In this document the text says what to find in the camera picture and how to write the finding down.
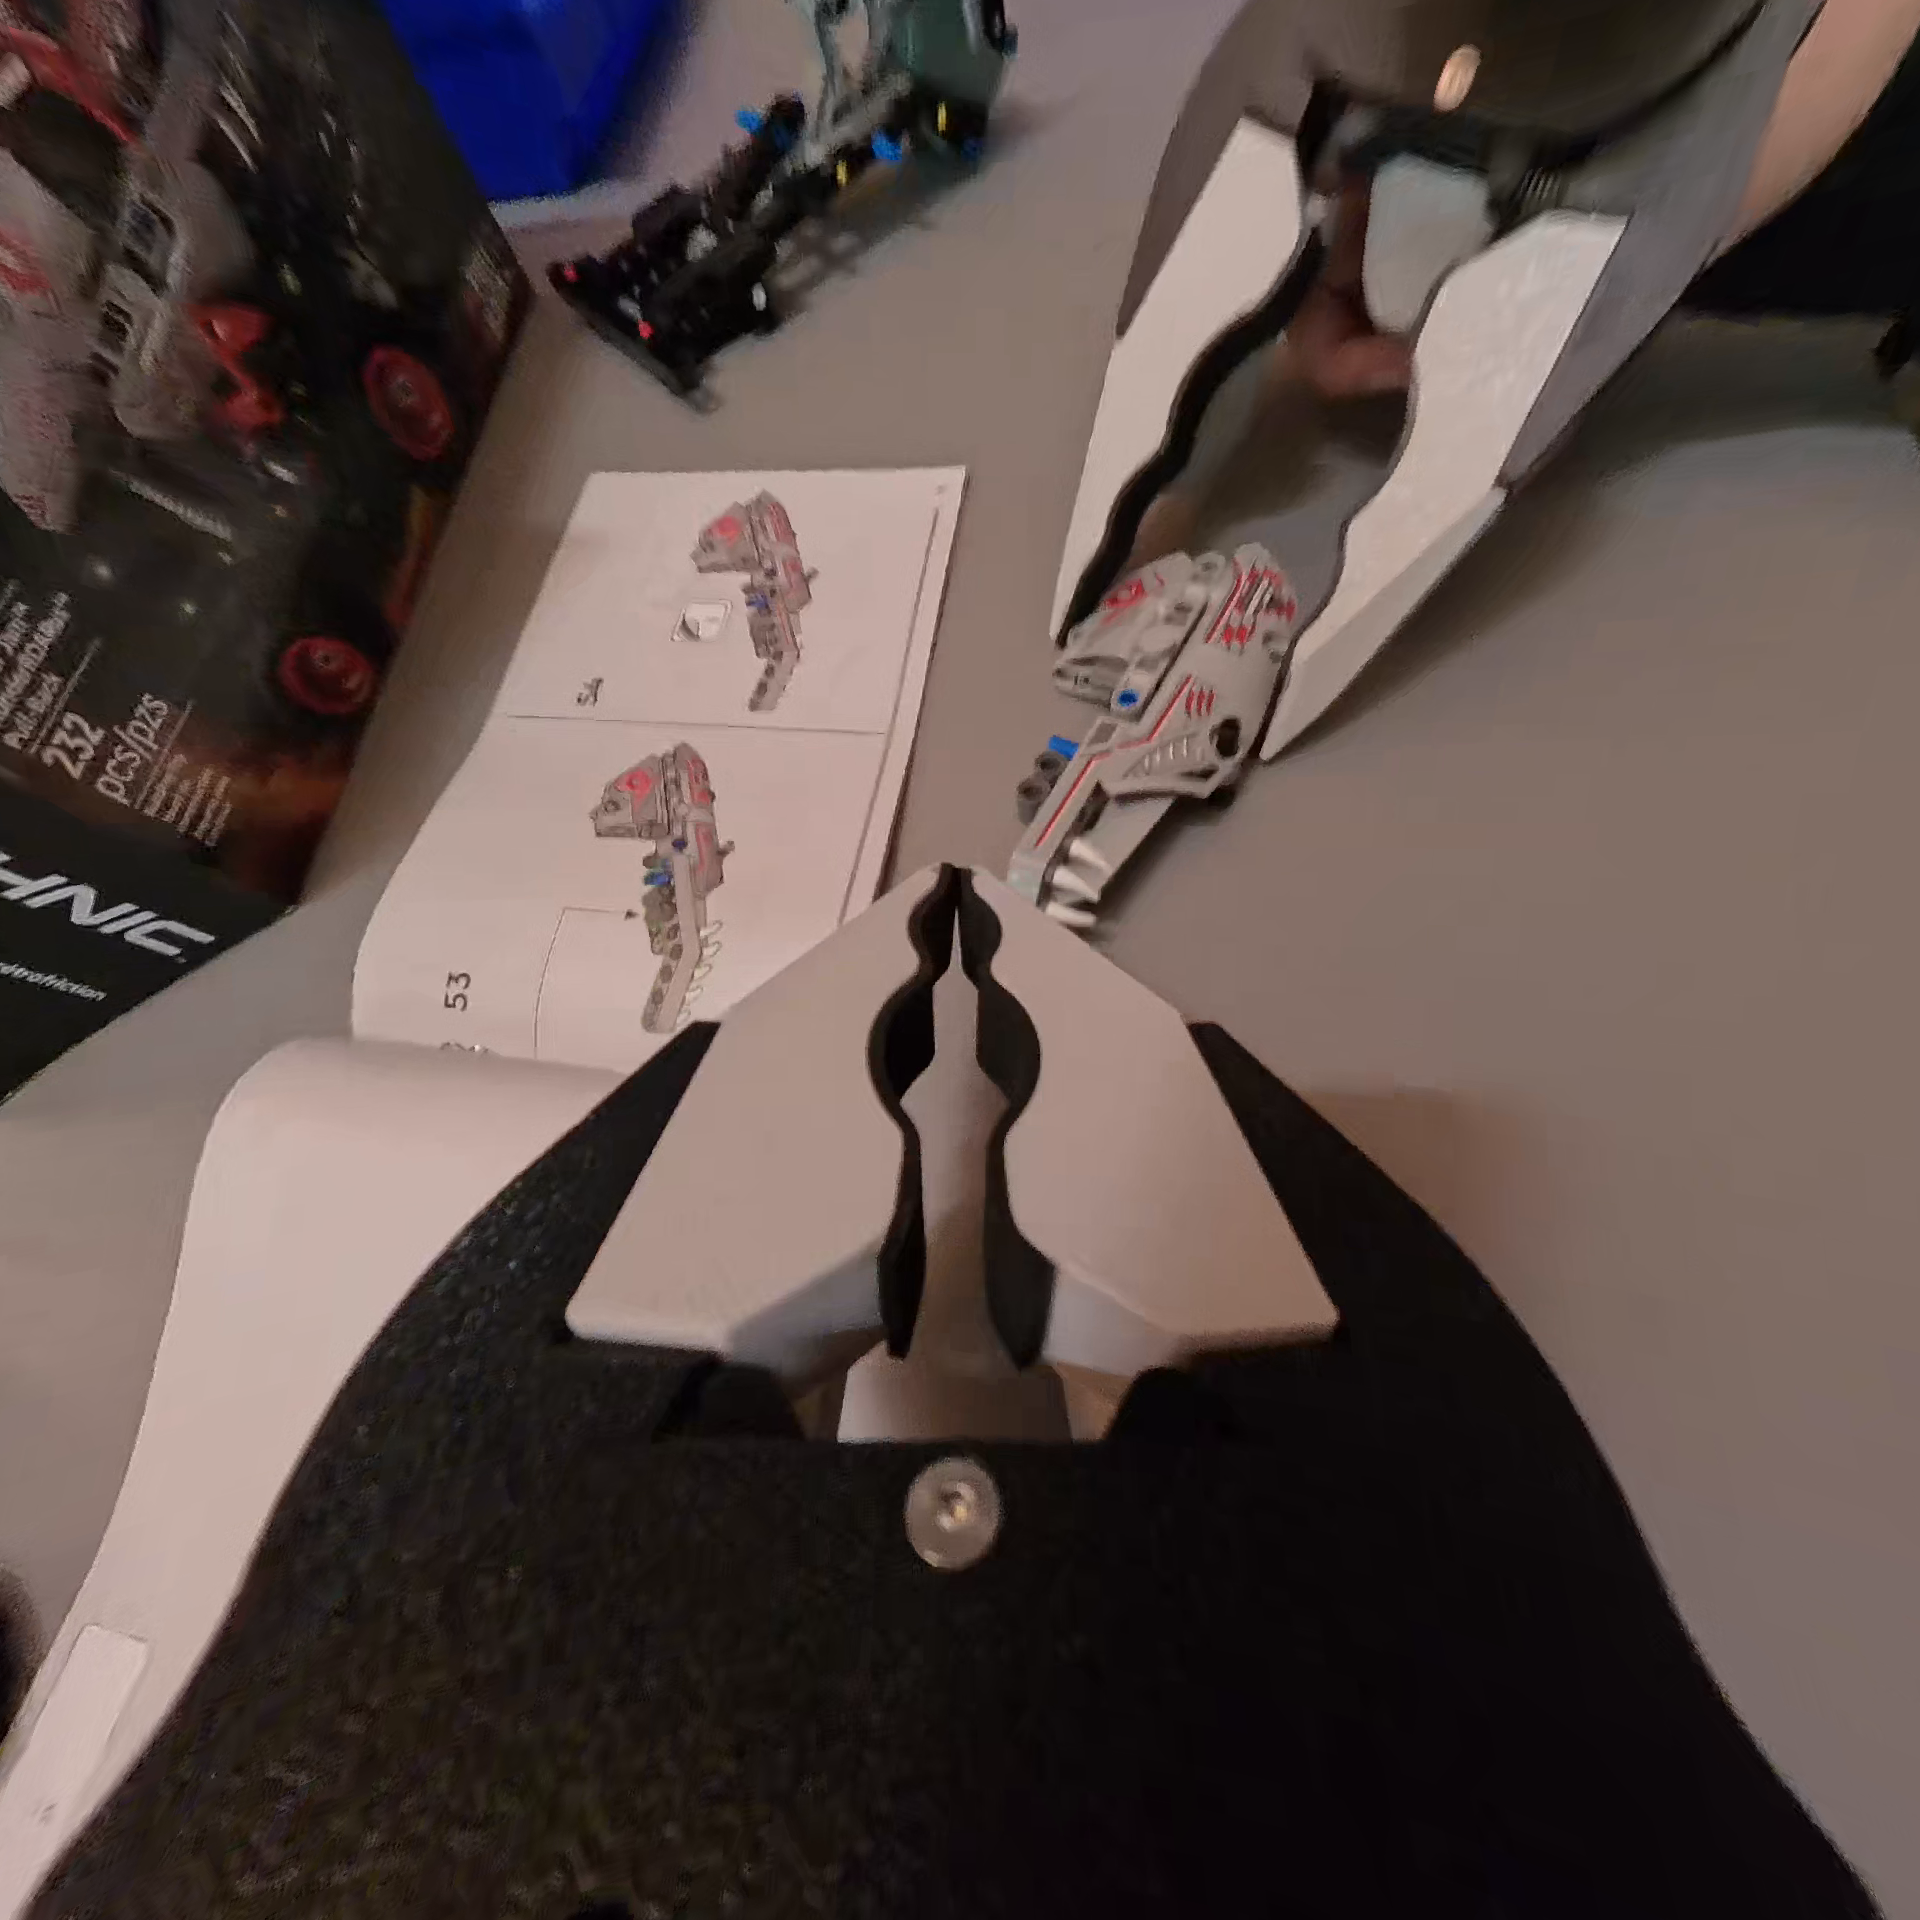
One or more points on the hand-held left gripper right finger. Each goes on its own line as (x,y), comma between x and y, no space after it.
(1171,1185)

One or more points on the person's right hand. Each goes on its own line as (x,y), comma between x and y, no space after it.
(1350,352)

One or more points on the black toy brick chassis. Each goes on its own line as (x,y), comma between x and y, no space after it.
(704,283)

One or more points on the dark toy set box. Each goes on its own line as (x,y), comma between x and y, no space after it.
(224,451)

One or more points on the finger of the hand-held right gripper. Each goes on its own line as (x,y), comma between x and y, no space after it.
(1485,404)
(1184,299)

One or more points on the building instruction booklet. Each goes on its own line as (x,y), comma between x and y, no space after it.
(599,598)

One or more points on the blue plastic bin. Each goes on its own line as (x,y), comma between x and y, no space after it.
(541,76)

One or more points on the person's right forearm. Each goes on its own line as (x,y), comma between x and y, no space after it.
(1845,90)

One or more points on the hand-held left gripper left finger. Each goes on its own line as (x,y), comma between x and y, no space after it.
(751,1185)

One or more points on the grey toy brick jaw model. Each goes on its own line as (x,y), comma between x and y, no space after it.
(1184,720)

